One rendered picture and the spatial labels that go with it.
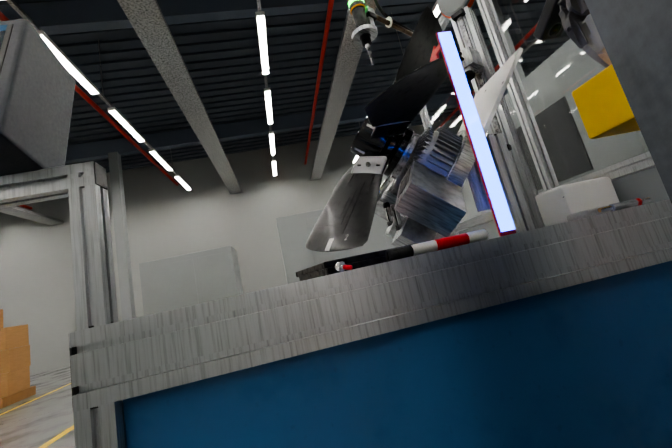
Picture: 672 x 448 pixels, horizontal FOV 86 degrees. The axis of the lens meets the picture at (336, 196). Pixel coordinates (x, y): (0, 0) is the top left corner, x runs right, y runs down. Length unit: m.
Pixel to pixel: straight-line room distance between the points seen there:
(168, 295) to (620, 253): 7.85
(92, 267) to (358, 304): 0.31
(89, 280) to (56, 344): 14.21
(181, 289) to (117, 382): 7.57
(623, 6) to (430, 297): 0.34
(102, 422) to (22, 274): 14.84
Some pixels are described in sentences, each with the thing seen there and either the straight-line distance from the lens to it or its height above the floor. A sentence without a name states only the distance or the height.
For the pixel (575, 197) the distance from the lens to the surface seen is 1.25.
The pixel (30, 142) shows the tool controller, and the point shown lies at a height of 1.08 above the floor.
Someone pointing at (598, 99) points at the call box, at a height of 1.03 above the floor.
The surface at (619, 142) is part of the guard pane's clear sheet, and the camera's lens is 1.39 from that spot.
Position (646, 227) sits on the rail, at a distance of 0.66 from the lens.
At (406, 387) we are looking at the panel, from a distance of 0.49.
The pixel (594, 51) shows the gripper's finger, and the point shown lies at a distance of 0.74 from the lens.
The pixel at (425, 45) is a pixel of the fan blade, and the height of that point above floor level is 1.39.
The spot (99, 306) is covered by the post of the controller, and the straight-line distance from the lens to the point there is 0.50.
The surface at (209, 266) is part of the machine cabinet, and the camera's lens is 7.96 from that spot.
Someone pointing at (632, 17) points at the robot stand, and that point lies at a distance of 0.27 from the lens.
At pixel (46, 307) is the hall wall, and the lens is 14.87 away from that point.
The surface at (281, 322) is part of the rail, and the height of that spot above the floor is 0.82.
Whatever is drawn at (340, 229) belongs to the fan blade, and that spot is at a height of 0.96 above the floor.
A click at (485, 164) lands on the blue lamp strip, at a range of 0.57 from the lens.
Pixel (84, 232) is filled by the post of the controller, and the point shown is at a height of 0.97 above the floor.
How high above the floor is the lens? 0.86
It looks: 12 degrees up
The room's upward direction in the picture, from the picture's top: 13 degrees counter-clockwise
